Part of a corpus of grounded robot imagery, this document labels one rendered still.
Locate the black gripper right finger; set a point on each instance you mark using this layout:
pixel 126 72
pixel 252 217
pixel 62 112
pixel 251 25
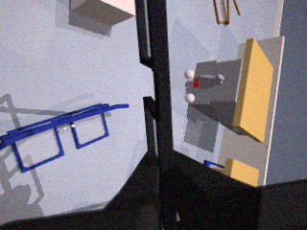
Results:
pixel 210 200

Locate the orange rectangular block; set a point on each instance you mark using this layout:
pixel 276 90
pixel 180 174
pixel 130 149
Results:
pixel 239 171

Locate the beige flat panel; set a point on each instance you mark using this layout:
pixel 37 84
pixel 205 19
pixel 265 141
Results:
pixel 241 147

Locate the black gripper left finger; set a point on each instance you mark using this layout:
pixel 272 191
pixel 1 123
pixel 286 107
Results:
pixel 137 206

